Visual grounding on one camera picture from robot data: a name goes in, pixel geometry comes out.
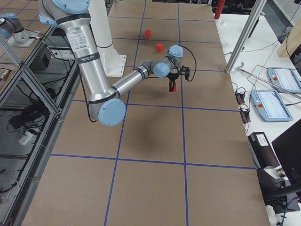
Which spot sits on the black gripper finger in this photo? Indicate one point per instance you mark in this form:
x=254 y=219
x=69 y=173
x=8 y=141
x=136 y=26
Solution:
x=171 y=84

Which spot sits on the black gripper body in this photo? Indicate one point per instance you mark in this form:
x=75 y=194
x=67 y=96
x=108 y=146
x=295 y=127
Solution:
x=173 y=76

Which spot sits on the red cube block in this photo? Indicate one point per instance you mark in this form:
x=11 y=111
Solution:
x=174 y=87
x=159 y=47
x=147 y=34

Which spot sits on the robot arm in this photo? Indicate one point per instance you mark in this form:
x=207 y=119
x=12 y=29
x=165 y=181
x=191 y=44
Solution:
x=104 y=104

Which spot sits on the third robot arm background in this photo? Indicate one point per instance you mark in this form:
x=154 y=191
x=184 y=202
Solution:
x=13 y=31

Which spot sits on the small electronics board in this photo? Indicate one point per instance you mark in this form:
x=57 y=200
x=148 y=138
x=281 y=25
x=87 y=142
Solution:
x=244 y=110

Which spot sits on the red cylinder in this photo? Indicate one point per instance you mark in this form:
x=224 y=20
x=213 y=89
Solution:
x=219 y=9

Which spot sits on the near teach pendant tablet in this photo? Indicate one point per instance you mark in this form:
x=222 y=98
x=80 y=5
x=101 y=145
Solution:
x=270 y=106

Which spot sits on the teach pendant tablet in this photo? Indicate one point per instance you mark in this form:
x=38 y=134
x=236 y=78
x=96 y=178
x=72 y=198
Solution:
x=285 y=78
x=270 y=106

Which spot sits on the far teach pendant tablet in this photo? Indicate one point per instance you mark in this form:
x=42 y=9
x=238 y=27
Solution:
x=285 y=78

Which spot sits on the black box white label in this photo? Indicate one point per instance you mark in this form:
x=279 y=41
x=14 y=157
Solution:
x=261 y=151

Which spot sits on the black monitor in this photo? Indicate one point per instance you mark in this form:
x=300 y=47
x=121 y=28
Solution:
x=287 y=147

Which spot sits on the white camera pillar base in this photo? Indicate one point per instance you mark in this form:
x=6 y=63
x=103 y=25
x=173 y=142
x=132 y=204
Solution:
x=113 y=63

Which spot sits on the aluminium frame post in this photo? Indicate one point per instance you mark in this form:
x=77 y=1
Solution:
x=255 y=13

